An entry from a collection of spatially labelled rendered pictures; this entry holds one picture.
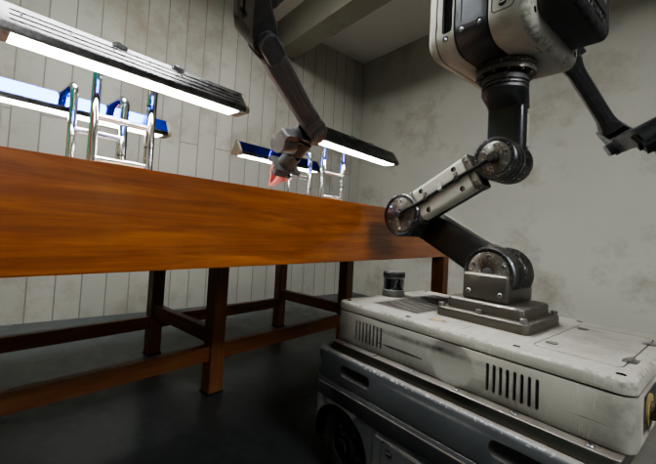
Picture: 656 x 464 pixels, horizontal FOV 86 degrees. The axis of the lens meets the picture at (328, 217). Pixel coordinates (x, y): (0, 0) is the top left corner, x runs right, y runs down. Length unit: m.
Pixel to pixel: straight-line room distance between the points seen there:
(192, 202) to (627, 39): 2.84
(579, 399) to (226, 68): 3.14
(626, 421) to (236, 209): 0.77
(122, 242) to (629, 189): 2.69
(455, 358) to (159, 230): 0.64
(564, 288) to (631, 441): 2.19
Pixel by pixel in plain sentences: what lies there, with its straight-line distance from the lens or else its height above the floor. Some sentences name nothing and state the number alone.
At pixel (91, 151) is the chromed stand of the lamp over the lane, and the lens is 1.20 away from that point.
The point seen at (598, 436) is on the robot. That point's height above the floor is 0.38.
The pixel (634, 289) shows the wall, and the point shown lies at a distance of 2.82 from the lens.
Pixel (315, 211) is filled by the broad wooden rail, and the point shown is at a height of 0.72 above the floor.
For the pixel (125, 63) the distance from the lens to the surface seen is 1.08.
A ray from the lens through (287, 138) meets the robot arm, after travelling 1.02.
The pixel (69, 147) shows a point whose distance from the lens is 1.43.
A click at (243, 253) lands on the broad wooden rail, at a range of 0.82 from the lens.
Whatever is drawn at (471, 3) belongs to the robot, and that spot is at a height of 1.21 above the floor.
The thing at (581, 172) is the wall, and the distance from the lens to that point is 2.91.
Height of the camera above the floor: 0.67
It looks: 2 degrees up
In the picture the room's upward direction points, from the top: 3 degrees clockwise
